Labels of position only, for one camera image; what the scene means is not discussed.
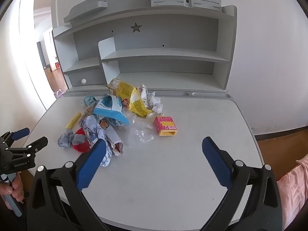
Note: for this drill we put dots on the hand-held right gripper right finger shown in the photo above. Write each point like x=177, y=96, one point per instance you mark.
x=216, y=163

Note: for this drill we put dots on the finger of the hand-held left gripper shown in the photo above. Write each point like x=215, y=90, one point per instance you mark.
x=21, y=133
x=36, y=144

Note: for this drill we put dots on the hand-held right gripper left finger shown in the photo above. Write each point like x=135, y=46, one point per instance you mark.
x=91, y=166

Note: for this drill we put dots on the printed paper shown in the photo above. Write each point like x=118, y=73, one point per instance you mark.
x=96, y=130

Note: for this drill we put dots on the white cloth with blue trim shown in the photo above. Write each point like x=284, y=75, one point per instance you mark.
x=89, y=100

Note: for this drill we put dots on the person's left hand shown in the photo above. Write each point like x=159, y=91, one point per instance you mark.
x=18, y=189

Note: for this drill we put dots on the red round lid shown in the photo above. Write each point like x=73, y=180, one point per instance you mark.
x=80, y=146

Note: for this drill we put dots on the grey crumpled cloth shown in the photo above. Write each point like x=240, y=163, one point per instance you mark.
x=66, y=139

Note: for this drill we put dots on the yellow tube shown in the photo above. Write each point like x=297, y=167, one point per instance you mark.
x=73, y=121

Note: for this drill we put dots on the clear plastic wrapper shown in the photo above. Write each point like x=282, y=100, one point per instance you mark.
x=140, y=132

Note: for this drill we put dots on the blue and white carton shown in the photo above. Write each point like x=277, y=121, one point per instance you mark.
x=108, y=107

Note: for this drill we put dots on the red and yellow box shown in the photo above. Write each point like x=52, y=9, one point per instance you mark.
x=164, y=124

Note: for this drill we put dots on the white drawer knob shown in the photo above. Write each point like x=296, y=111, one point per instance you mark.
x=83, y=81

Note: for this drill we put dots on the pink clothing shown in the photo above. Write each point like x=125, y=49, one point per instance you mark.
x=293, y=185

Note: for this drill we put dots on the yellow snack bag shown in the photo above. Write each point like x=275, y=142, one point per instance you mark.
x=125, y=90

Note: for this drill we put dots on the crumpled white paper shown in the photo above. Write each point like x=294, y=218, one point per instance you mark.
x=154, y=103

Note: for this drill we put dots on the grey drawer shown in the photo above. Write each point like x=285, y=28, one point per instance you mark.
x=93, y=75

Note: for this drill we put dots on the grey bar lamp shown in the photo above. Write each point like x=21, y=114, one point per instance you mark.
x=84, y=10

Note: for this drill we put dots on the grey desk shelf unit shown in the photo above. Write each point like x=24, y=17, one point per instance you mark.
x=168, y=33

